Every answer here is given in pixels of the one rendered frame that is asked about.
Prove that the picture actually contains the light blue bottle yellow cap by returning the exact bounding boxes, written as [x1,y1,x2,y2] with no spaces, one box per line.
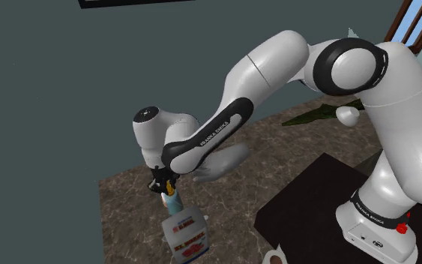
[160,180,185,218]

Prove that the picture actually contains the white cup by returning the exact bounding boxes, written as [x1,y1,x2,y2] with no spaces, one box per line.
[261,244,289,264]

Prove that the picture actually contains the brown framed window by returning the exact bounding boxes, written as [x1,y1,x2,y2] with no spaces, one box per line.
[383,0,422,56]

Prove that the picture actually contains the white box with red print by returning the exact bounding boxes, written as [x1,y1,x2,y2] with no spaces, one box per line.
[160,205,211,264]

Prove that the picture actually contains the green plant in white pot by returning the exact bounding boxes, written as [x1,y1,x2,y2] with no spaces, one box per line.
[281,98,366,128]

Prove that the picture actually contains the black framed wall picture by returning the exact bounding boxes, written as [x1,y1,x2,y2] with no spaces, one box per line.
[76,0,197,10]

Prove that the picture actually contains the dark robot stand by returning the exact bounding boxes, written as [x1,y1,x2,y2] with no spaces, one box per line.
[253,152,422,264]

